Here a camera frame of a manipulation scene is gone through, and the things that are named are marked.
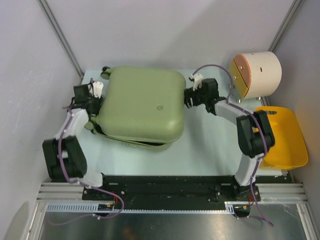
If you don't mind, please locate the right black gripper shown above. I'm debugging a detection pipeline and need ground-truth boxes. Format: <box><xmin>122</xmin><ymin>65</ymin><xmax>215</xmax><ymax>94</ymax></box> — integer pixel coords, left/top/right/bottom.
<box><xmin>182</xmin><ymin>82</ymin><xmax>207</xmax><ymax>109</ymax></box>

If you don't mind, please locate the green hard-shell suitcase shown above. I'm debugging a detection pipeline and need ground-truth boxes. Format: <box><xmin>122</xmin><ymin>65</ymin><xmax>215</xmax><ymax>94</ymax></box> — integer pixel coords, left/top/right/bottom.
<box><xmin>85</xmin><ymin>66</ymin><xmax>186</xmax><ymax>149</ymax></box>

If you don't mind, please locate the yellow plastic basket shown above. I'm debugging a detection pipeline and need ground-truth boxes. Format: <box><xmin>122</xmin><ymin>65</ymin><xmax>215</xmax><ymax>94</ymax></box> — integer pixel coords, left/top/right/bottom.
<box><xmin>256</xmin><ymin>106</ymin><xmax>309</xmax><ymax>171</ymax></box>

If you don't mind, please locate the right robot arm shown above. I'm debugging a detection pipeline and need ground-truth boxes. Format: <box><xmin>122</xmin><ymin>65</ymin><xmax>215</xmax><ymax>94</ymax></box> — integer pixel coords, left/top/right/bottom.
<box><xmin>184</xmin><ymin>75</ymin><xmax>276</xmax><ymax>201</ymax></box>

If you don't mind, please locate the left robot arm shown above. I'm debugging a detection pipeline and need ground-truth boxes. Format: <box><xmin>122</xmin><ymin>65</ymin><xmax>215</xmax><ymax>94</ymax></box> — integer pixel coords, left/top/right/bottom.
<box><xmin>42</xmin><ymin>81</ymin><xmax>111</xmax><ymax>200</ymax></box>

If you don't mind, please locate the white cylindrical container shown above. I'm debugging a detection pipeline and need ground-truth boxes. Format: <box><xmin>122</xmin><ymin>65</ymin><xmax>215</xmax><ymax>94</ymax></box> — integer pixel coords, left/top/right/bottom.
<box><xmin>229</xmin><ymin>51</ymin><xmax>282</xmax><ymax>103</ymax></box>

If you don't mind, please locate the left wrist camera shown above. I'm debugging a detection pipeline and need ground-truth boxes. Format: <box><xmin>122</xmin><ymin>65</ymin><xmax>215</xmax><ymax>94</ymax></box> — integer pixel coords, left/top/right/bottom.
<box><xmin>89</xmin><ymin>78</ymin><xmax>104</xmax><ymax>99</ymax></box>

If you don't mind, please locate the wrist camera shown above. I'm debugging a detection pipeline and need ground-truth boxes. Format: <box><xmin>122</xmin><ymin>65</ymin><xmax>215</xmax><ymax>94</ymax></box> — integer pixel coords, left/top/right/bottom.
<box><xmin>189</xmin><ymin>73</ymin><xmax>204</xmax><ymax>92</ymax></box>
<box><xmin>89</xmin><ymin>78</ymin><xmax>104</xmax><ymax>99</ymax></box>

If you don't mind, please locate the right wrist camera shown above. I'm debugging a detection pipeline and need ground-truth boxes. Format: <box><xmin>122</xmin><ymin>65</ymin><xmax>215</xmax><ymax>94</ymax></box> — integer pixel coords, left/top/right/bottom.
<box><xmin>189</xmin><ymin>73</ymin><xmax>204</xmax><ymax>92</ymax></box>

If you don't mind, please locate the left corner aluminium post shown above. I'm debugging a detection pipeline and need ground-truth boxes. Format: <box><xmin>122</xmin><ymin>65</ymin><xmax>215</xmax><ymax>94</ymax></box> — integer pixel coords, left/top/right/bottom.
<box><xmin>37</xmin><ymin>0</ymin><xmax>84</xmax><ymax>80</ymax></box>

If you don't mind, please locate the corner aluminium post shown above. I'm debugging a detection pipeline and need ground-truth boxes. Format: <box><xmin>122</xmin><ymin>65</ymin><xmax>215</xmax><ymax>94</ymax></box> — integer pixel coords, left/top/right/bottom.
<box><xmin>37</xmin><ymin>0</ymin><xmax>84</xmax><ymax>80</ymax></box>
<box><xmin>268</xmin><ymin>0</ymin><xmax>306</xmax><ymax>53</ymax></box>

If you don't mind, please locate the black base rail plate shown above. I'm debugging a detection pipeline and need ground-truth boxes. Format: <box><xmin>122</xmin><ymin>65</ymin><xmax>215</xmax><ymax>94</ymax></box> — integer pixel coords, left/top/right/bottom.
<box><xmin>82</xmin><ymin>174</ymin><xmax>293</xmax><ymax>210</ymax></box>

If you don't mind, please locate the white slotted cable duct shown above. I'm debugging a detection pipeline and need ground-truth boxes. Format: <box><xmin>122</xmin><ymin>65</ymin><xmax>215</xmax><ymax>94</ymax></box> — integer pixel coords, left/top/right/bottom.
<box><xmin>46</xmin><ymin>202</ymin><xmax>249</xmax><ymax>215</ymax></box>

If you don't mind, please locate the right corner aluminium post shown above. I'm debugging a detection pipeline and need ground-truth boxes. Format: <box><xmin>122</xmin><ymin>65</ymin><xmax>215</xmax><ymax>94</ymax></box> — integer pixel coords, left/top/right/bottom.
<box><xmin>268</xmin><ymin>0</ymin><xmax>306</xmax><ymax>53</ymax></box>

